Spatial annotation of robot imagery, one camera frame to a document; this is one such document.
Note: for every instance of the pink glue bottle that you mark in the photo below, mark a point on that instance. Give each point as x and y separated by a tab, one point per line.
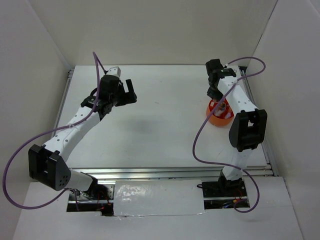
220	109

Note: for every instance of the orange round divided container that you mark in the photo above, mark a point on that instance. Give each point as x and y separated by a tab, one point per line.
221	121

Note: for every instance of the aluminium frame rail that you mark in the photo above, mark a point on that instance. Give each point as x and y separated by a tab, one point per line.
162	135

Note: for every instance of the purple pink highlighter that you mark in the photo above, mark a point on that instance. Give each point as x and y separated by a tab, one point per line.
228	115

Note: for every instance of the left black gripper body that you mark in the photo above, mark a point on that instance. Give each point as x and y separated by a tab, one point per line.
119	98

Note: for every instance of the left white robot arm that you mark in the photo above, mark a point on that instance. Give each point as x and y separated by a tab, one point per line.
48	163

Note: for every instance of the white cover plate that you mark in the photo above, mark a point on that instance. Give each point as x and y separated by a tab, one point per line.
158	198

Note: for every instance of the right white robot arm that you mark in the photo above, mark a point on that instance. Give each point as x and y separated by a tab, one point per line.
249	123

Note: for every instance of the small white red box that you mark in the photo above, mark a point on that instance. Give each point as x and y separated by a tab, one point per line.
212	103

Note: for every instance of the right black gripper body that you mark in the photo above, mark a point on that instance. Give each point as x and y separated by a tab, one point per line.
214	92

